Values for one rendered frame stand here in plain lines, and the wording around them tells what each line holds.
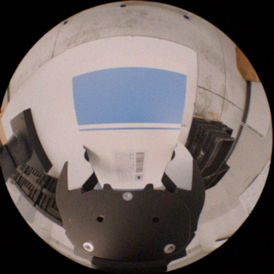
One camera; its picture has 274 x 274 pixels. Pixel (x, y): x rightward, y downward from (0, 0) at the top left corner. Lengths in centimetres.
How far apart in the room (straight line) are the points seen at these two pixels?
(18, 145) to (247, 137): 298
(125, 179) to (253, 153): 254
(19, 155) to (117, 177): 41
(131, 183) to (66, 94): 23
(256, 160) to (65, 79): 272
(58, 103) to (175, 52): 29
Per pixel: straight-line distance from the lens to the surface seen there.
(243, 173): 269
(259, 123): 241
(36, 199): 58
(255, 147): 254
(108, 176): 15
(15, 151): 45
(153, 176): 15
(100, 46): 22
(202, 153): 70
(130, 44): 21
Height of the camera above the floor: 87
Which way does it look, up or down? 61 degrees down
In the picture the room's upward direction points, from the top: 176 degrees clockwise
